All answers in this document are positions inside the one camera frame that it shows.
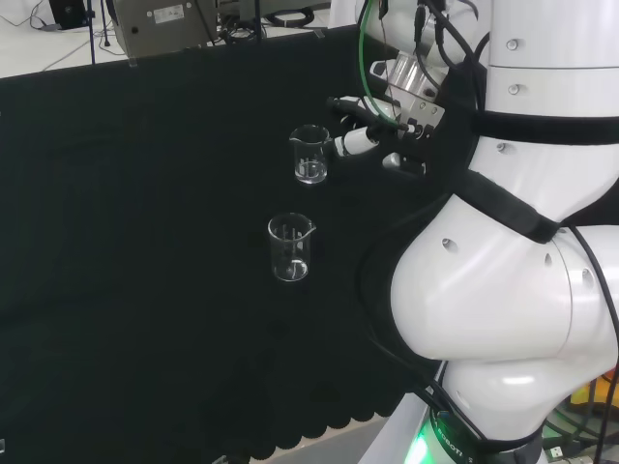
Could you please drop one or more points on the black cloth with scalloped edge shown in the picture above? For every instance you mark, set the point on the black cloth with scalloped edge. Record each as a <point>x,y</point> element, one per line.
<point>145,241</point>

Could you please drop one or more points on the black box device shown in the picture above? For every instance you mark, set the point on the black box device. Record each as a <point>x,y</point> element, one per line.
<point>67,9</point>

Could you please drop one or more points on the clear tape piece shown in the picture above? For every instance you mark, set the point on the clear tape piece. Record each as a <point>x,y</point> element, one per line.
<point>318,33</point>
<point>131,62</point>

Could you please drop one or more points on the grey metal equipment box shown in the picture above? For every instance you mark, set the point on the grey metal equipment box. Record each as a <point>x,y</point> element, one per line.
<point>159,24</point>

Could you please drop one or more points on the yellow stop button box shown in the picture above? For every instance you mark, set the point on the yellow stop button box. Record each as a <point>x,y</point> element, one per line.
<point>602,389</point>

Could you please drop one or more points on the dark tripod leg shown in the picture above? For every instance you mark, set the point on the dark tripod leg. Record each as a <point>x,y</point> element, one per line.
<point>92,34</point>

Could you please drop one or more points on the clear glass beaker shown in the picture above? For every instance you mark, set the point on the clear glass beaker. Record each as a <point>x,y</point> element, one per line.
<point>290,270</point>
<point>309,171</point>

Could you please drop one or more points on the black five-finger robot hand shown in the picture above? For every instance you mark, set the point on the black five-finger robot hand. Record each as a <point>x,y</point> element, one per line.
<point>421,116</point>

